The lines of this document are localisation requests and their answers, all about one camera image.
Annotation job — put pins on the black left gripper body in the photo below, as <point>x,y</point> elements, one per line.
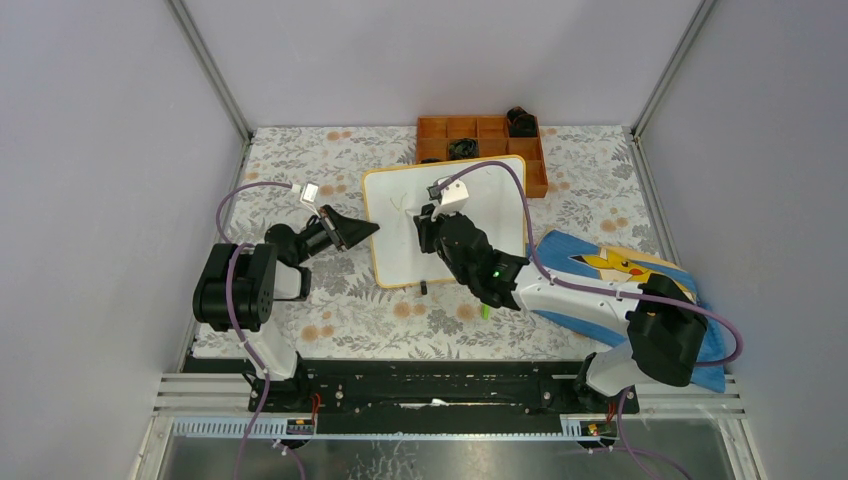
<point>317,236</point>

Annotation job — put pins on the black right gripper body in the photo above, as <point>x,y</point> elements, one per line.
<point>431,241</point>

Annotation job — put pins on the yellow framed whiteboard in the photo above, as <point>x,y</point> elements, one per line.
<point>394,195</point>

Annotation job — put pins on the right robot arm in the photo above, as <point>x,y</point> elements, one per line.
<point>654,314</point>

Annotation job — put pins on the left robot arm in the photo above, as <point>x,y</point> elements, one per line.
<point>239,285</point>

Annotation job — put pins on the dark rolled sock middle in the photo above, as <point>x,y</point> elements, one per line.
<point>462,149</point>

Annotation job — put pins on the dark rolled sock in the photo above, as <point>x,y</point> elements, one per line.
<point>462,149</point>
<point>521,124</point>

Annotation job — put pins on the orange wooden compartment tray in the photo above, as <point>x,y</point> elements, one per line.
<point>434,132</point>

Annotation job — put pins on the dark rolled sock upper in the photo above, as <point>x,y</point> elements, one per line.
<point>521,124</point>

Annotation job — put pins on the blue pikachu cloth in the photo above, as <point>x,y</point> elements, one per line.
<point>568,254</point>

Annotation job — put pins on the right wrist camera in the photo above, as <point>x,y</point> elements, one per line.
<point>448,197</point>

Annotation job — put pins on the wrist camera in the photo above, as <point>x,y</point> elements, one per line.
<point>448,197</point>
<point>307,194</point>

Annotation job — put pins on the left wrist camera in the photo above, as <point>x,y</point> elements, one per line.
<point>307,194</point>

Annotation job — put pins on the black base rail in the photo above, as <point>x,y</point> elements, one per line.
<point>383,397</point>

